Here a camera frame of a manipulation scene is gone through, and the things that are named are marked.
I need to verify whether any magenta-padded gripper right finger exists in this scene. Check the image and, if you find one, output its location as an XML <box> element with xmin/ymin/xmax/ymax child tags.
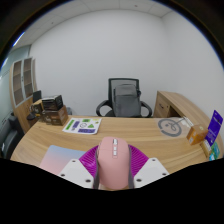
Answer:
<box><xmin>127</xmin><ymin>144</ymin><xmax>170</xmax><ymax>190</ymax></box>

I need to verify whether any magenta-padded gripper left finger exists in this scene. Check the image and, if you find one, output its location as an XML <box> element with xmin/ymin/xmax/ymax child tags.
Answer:
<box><xmin>57</xmin><ymin>145</ymin><xmax>101</xmax><ymax>190</ymax></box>

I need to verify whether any pink computer mouse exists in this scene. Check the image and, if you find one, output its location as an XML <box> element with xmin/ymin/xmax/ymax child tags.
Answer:
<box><xmin>95</xmin><ymin>136</ymin><xmax>132</xmax><ymax>191</ymax></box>

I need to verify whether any pink and blue mouse pad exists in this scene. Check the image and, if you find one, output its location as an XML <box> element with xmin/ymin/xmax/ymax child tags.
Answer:
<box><xmin>39</xmin><ymin>144</ymin><xmax>87</xmax><ymax>176</ymax></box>

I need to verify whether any white sticker sheet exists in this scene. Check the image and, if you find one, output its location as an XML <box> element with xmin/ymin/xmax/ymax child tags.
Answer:
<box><xmin>62</xmin><ymin>117</ymin><xmax>103</xmax><ymax>136</ymax></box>

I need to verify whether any large dark brown box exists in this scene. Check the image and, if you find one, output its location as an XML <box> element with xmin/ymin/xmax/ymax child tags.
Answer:
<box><xmin>41</xmin><ymin>105</ymin><xmax>69</xmax><ymax>126</ymax></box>

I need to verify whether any orange cardboard box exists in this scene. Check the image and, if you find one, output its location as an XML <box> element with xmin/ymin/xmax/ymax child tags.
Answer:
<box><xmin>185</xmin><ymin>123</ymin><xmax>209</xmax><ymax>146</ymax></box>

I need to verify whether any small tan box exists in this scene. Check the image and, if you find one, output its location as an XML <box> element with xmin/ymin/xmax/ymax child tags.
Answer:
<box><xmin>200</xmin><ymin>139</ymin><xmax>212</xmax><ymax>158</ymax></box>

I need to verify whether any small green box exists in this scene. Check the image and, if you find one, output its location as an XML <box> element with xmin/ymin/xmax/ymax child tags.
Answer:
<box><xmin>209</xmin><ymin>141</ymin><xmax>222</xmax><ymax>162</ymax></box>

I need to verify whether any black mesh office chair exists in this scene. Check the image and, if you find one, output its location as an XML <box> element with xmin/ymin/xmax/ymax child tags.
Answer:
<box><xmin>95</xmin><ymin>77</ymin><xmax>153</xmax><ymax>118</ymax></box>

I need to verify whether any wooden side desk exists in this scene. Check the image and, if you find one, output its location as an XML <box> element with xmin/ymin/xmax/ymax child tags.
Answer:
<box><xmin>152</xmin><ymin>90</ymin><xmax>214</xmax><ymax>129</ymax></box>

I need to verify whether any open black box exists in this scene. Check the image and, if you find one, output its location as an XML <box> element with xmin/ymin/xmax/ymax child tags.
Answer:
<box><xmin>41</xmin><ymin>94</ymin><xmax>64</xmax><ymax>112</ymax></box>

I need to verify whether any grey backpack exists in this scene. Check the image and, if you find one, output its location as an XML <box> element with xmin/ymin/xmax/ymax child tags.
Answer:
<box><xmin>111</xmin><ymin>83</ymin><xmax>142</xmax><ymax>118</ymax></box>

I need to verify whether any small dark brown box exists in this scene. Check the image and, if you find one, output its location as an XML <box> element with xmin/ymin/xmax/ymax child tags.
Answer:
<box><xmin>30</xmin><ymin>101</ymin><xmax>45</xmax><ymax>116</ymax></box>

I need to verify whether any black leather armchair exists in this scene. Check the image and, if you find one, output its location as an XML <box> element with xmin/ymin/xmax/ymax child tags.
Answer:
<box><xmin>0</xmin><ymin>113</ymin><xmax>25</xmax><ymax>160</ymax></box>

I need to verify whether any purple card stand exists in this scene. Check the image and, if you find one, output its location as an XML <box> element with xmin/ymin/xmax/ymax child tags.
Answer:
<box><xmin>204</xmin><ymin>109</ymin><xmax>224</xmax><ymax>148</ymax></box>

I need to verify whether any wooden cabinet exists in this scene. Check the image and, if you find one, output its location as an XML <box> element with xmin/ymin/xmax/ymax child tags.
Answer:
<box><xmin>9</xmin><ymin>57</ymin><xmax>38</xmax><ymax>134</ymax></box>

